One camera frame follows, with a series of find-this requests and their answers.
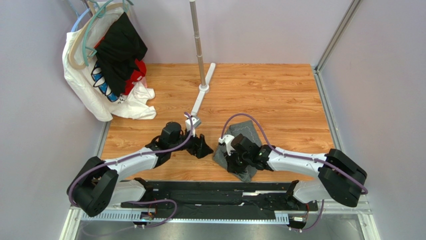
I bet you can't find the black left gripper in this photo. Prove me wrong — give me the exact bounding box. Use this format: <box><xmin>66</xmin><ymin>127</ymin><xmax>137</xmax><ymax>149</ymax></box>
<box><xmin>169</xmin><ymin>127</ymin><xmax>214</xmax><ymax>159</ymax></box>

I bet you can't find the grey cloth napkin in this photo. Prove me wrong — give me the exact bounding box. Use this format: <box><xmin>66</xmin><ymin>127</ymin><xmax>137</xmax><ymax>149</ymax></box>
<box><xmin>213</xmin><ymin>120</ymin><xmax>262</xmax><ymax>183</ymax></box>

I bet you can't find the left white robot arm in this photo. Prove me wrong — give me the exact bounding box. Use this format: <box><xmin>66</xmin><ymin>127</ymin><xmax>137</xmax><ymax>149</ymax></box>
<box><xmin>66</xmin><ymin>121</ymin><xmax>214</xmax><ymax>217</ymax></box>

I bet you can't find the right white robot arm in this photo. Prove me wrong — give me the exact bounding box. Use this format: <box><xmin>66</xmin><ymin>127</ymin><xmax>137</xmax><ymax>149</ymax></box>
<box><xmin>218</xmin><ymin>134</ymin><xmax>368</xmax><ymax>208</ymax></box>

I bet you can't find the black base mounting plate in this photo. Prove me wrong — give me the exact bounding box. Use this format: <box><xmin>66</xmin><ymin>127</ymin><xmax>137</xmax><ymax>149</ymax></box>
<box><xmin>109</xmin><ymin>179</ymin><xmax>320</xmax><ymax>221</ymax></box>

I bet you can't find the white stand base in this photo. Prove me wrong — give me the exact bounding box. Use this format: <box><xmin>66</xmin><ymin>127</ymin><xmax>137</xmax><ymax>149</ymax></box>
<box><xmin>190</xmin><ymin>62</ymin><xmax>216</xmax><ymax>116</ymax></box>

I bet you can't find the red garment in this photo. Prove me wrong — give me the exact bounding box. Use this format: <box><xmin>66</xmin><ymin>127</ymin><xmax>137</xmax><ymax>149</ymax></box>
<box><xmin>95</xmin><ymin>35</ymin><xmax>148</xmax><ymax>97</ymax></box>

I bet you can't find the black garment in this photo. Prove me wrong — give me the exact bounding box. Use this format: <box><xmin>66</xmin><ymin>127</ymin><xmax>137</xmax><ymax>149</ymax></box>
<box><xmin>95</xmin><ymin>12</ymin><xmax>148</xmax><ymax>97</ymax></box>

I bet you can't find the silver metal stand pole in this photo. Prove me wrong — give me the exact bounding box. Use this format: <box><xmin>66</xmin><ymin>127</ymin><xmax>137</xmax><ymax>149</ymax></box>
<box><xmin>189</xmin><ymin>0</ymin><xmax>207</xmax><ymax>89</ymax></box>

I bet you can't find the white T-shirt with print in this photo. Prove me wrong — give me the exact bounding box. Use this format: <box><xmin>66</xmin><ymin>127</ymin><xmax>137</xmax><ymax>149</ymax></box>
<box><xmin>62</xmin><ymin>6</ymin><xmax>157</xmax><ymax>122</ymax></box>

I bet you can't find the teal clothes hanger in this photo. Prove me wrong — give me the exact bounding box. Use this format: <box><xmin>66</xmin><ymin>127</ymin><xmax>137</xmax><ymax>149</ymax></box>
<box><xmin>81</xmin><ymin>0</ymin><xmax>134</xmax><ymax>68</ymax></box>

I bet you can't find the beige clothes hanger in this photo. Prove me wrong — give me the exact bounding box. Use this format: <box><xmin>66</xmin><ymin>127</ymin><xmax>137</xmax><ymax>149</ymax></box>
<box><xmin>68</xmin><ymin>0</ymin><xmax>134</xmax><ymax>70</ymax></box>

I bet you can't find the blue clothes hanger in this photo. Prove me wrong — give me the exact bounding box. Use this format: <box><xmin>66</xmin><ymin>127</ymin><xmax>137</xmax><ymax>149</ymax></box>
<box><xmin>69</xmin><ymin>8</ymin><xmax>92</xmax><ymax>33</ymax></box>

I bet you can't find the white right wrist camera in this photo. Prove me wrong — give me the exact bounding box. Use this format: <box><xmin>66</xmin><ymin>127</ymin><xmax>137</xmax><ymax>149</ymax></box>
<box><xmin>218</xmin><ymin>134</ymin><xmax>236</xmax><ymax>157</ymax></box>

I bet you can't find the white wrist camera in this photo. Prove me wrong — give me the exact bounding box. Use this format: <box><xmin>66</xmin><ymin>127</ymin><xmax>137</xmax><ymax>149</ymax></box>
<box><xmin>218</xmin><ymin>134</ymin><xmax>236</xmax><ymax>157</ymax></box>
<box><xmin>185</xmin><ymin>115</ymin><xmax>202</xmax><ymax>137</ymax></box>

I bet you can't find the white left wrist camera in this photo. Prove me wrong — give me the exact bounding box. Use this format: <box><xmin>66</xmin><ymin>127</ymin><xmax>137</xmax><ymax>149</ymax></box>
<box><xmin>185</xmin><ymin>115</ymin><xmax>202</xmax><ymax>137</ymax></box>

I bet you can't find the aluminium corner post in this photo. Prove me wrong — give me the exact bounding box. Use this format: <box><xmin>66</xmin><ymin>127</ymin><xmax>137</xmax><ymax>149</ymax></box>
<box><xmin>314</xmin><ymin>0</ymin><xmax>363</xmax><ymax>74</ymax></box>

